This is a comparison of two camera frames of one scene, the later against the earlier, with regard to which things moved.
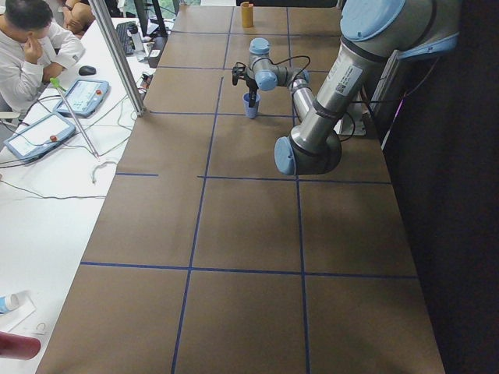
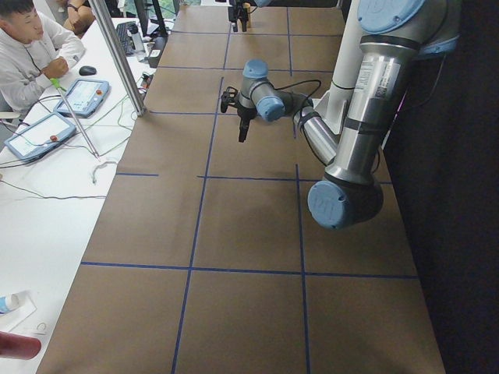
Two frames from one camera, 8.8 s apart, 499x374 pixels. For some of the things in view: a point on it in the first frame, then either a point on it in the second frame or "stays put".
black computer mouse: x=86 y=70 stays put
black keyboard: x=126 y=40 stays put
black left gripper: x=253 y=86 -> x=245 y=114
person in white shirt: x=33 y=51 stays put
